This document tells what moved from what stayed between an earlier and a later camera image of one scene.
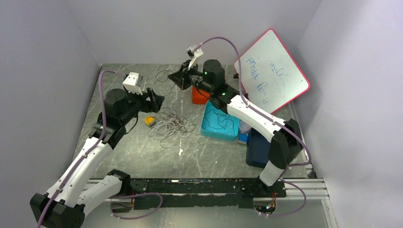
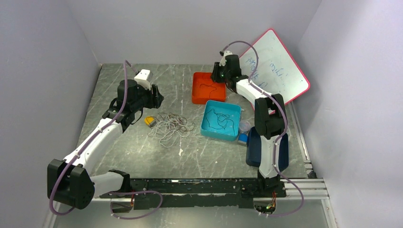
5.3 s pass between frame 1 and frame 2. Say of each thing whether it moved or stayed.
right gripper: moved
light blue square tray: stayed
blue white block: stayed
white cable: stayed
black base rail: stayed
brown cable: moved
